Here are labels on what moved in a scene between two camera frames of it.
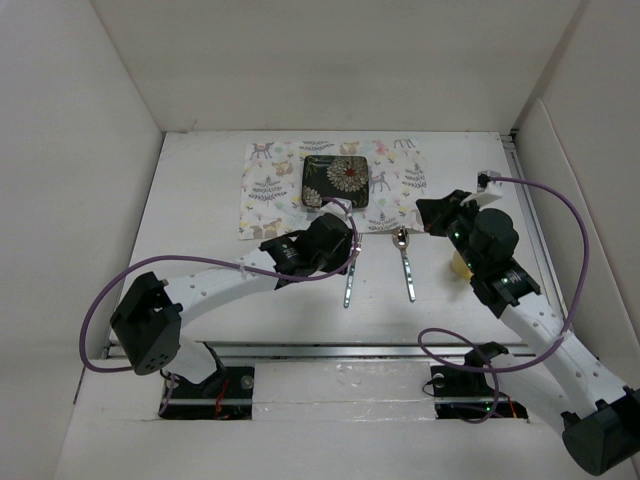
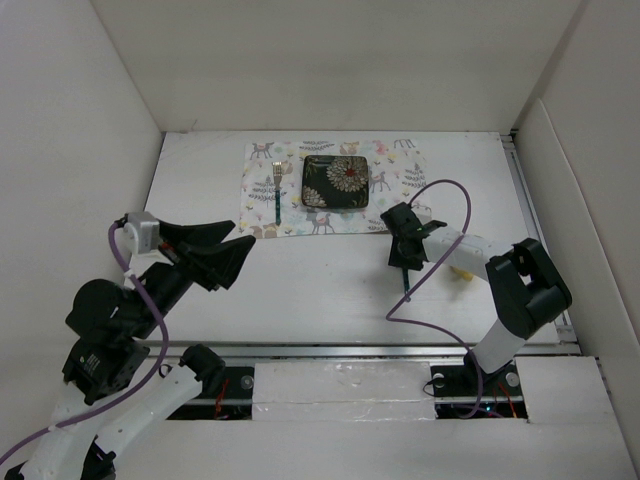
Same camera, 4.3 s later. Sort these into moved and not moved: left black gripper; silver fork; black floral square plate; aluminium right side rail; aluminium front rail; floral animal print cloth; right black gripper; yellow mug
Moved: silver fork; right black gripper; left black gripper
Not moved: yellow mug; aluminium right side rail; aluminium front rail; floral animal print cloth; black floral square plate
